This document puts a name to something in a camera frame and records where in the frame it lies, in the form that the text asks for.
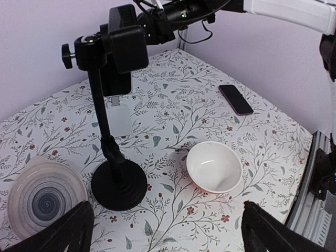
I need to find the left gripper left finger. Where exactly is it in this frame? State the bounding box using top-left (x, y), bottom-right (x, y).
top-left (5, 201), bottom-right (94, 251)

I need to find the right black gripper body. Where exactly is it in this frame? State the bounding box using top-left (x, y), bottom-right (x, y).
top-left (137, 7), bottom-right (176, 46)

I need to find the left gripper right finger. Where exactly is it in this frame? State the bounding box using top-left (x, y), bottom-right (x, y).
top-left (241, 201), bottom-right (328, 251)

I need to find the tall black phone stand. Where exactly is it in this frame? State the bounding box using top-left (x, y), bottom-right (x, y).
top-left (61, 4), bottom-right (149, 212)

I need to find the purple-backed black phone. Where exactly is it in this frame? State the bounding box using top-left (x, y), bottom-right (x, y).
top-left (218, 85), bottom-right (254, 116)

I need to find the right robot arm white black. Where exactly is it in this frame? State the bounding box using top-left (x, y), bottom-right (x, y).
top-left (135, 1), bottom-right (335, 81)

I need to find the white folding phone stand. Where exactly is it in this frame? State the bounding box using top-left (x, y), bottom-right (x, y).
top-left (107, 96), bottom-right (132, 138)

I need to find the swirl patterned plate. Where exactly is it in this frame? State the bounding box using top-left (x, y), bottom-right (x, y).
top-left (7, 156), bottom-right (88, 240)

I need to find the white bowl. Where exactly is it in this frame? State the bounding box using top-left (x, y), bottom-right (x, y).
top-left (186, 141), bottom-right (243, 194)

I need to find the floral patterned table mat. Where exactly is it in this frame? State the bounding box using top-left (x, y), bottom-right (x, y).
top-left (1, 49), bottom-right (312, 251)

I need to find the front aluminium rail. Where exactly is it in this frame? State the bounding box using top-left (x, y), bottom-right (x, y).
top-left (285, 131), bottom-right (335, 251)

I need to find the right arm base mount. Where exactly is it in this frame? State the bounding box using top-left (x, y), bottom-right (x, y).
top-left (309, 148), bottom-right (335, 201)

